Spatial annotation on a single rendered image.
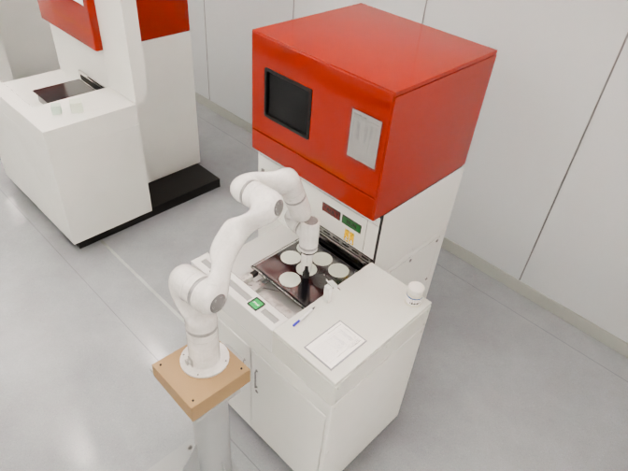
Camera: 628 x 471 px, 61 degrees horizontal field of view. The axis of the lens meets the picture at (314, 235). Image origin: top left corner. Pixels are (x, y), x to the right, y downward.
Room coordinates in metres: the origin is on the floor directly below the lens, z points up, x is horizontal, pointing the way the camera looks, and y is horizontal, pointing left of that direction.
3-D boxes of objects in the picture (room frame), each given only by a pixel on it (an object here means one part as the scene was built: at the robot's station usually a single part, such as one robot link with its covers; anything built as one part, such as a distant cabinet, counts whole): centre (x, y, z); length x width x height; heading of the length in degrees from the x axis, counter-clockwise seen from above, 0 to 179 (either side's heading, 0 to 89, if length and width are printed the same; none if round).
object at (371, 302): (1.51, -0.21, 0.89); 0.62 x 0.35 x 0.14; 139
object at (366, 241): (2.14, 0.02, 1.02); 0.82 x 0.03 x 0.40; 49
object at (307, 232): (1.78, 0.02, 1.17); 0.09 x 0.08 x 0.13; 46
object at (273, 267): (1.84, 0.02, 0.90); 0.34 x 0.34 x 0.01; 49
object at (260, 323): (1.61, 0.31, 0.89); 0.55 x 0.09 x 0.14; 49
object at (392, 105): (2.37, -0.19, 1.52); 0.81 x 0.75 x 0.59; 49
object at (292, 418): (1.71, 0.03, 0.41); 0.97 x 0.64 x 0.82; 49
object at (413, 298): (1.62, -0.45, 1.01); 0.07 x 0.07 x 0.10
